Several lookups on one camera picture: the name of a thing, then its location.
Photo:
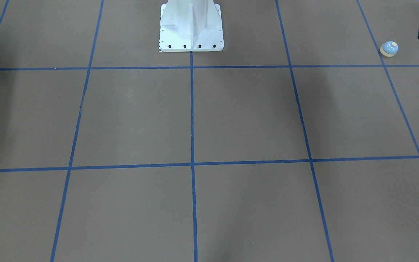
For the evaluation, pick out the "blue and cream call bell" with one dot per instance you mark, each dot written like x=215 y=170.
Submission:
x=389 y=49

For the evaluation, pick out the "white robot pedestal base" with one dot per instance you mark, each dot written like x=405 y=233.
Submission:
x=191 y=26

